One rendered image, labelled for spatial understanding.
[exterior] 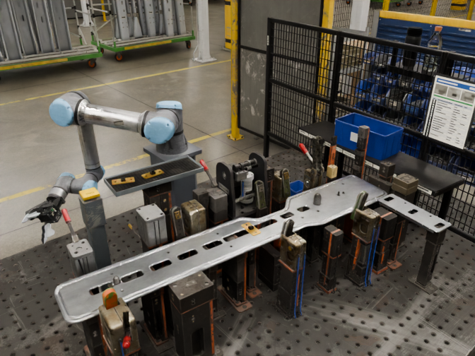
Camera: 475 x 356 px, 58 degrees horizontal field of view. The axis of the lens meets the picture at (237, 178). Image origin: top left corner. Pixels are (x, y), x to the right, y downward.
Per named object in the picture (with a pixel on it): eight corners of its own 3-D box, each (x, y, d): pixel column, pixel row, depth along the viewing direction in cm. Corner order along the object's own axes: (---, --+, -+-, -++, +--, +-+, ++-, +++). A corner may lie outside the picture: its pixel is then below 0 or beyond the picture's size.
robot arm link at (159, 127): (180, 110, 191) (61, 88, 193) (172, 122, 178) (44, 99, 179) (178, 135, 196) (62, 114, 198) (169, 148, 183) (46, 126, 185)
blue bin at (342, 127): (381, 161, 210) (385, 136, 204) (331, 142, 231) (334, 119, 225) (400, 152, 219) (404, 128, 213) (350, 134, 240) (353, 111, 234)
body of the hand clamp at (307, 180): (307, 238, 210) (313, 174, 193) (298, 232, 215) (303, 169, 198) (317, 234, 213) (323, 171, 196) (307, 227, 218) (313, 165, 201)
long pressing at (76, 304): (70, 334, 122) (68, 330, 121) (51, 287, 138) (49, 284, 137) (391, 195, 189) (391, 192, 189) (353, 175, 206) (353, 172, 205)
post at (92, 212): (100, 297, 175) (82, 204, 154) (95, 286, 180) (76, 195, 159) (119, 289, 178) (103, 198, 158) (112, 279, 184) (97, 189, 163)
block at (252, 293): (251, 299, 174) (252, 240, 160) (233, 280, 183) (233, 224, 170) (262, 293, 176) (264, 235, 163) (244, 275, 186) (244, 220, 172)
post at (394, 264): (393, 270, 189) (405, 215, 175) (373, 257, 197) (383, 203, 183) (402, 265, 192) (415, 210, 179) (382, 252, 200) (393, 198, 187)
